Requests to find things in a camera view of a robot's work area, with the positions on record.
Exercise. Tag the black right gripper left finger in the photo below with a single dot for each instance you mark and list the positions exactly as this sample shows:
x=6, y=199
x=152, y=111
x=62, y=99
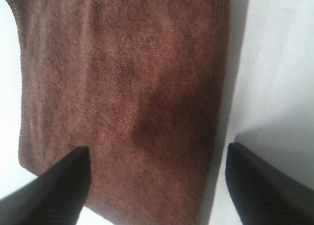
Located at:
x=56, y=197

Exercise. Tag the brown towel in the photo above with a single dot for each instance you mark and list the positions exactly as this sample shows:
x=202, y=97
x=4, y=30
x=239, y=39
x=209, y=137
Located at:
x=139, y=82

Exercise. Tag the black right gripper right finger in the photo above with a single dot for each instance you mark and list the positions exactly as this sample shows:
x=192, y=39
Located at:
x=263, y=195

